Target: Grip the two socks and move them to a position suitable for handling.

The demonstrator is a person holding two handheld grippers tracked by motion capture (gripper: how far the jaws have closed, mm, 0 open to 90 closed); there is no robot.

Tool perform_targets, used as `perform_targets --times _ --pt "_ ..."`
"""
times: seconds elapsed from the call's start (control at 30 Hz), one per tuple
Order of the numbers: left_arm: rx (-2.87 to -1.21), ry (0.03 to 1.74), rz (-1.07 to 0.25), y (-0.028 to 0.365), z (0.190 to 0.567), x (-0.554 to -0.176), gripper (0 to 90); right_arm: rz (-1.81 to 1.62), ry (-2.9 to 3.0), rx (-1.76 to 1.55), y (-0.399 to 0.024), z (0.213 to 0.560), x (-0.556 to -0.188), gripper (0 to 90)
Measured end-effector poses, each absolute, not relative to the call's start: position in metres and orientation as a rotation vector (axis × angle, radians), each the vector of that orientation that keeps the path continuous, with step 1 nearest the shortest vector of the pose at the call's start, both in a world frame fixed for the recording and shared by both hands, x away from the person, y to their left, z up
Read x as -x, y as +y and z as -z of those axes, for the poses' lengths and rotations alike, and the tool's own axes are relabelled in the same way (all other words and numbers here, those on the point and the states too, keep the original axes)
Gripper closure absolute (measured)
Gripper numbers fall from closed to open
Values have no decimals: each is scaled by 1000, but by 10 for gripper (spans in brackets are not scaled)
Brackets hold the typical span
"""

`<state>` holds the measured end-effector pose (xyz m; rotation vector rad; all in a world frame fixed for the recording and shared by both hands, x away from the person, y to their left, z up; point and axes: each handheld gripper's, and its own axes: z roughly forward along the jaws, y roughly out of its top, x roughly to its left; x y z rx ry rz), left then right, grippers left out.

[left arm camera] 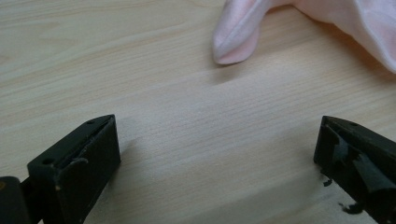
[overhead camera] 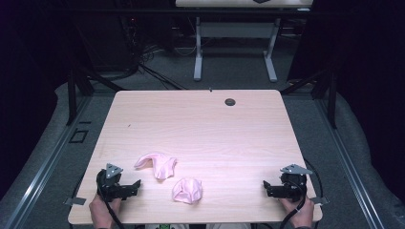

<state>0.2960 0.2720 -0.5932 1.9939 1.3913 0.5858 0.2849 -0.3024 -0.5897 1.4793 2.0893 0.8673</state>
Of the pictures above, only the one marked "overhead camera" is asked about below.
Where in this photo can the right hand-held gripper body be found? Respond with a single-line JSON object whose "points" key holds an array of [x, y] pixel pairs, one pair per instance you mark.
{"points": [[291, 189]]}

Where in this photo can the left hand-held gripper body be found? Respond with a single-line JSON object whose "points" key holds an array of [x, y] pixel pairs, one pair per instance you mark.
{"points": [[110, 187]]}

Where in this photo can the person's left hand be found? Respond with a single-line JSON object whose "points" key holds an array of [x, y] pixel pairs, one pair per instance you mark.
{"points": [[101, 213]]}

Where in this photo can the person's right hand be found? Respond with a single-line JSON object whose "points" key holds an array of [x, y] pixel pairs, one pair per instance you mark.
{"points": [[302, 214]]}

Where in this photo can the long crumpled pink sock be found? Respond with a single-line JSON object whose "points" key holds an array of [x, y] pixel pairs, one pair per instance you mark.
{"points": [[160, 165]]}

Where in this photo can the balled pink sock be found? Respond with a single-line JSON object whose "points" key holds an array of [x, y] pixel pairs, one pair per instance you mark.
{"points": [[187, 191]]}

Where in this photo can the white-legged desk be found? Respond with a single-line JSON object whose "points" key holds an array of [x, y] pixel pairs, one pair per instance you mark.
{"points": [[235, 30]]}

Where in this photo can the black object on desk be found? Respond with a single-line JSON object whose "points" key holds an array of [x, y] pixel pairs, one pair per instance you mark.
{"points": [[261, 1]]}

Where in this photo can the grey metal table bracket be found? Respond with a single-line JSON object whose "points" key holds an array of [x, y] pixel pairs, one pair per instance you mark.
{"points": [[75, 201], [320, 200]]}

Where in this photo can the aluminium floor rail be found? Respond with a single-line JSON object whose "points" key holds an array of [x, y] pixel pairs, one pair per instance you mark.
{"points": [[41, 168], [347, 162]]}

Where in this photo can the black metal frame stand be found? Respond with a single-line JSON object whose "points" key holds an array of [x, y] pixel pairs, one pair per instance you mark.
{"points": [[71, 95], [332, 98]]}

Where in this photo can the black horizontal frame bar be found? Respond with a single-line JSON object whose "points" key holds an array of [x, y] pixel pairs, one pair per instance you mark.
{"points": [[191, 12]]}

